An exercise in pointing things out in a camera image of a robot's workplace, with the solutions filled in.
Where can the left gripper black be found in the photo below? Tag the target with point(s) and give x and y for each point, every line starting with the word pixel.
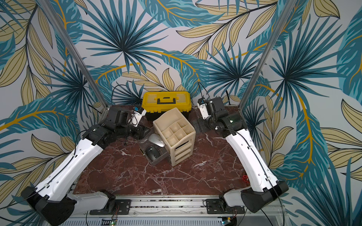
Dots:
pixel 140 133

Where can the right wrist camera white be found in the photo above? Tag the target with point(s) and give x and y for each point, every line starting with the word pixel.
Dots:
pixel 204 107

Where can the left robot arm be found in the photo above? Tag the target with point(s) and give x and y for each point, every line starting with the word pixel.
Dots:
pixel 51 199

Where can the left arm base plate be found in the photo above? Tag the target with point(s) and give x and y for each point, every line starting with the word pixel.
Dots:
pixel 114 207

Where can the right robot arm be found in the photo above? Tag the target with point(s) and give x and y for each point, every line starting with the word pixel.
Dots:
pixel 264 185

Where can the black computer mouse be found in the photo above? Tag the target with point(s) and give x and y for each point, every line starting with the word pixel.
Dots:
pixel 152 153

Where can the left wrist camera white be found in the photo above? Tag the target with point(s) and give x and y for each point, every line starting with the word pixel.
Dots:
pixel 138 113

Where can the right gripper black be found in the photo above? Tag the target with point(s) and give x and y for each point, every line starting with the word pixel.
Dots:
pixel 202 124

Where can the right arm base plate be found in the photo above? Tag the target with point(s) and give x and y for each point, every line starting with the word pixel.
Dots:
pixel 219 206

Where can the right aluminium corner post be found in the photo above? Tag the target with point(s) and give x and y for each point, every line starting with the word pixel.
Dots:
pixel 268 49

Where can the transparent top drawer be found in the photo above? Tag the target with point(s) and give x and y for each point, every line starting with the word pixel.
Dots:
pixel 162 150

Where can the aluminium front rail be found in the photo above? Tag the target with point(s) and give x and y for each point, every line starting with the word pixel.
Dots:
pixel 181 210

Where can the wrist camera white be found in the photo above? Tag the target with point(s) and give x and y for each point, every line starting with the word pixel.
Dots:
pixel 138 113
pixel 204 107

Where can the yellow black toolbox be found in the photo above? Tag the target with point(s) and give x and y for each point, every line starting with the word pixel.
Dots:
pixel 157 103

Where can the white computer mouse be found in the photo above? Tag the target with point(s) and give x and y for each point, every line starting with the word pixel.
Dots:
pixel 156 139

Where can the red small object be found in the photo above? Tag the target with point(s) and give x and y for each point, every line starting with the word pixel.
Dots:
pixel 246 179

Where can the beige drawer organizer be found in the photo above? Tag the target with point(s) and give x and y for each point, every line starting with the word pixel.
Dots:
pixel 177 133

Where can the left aluminium corner post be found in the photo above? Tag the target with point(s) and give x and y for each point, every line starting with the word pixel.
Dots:
pixel 59 28

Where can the aluminium corner post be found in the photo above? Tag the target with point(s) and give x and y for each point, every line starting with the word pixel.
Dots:
pixel 268 49
pixel 59 28

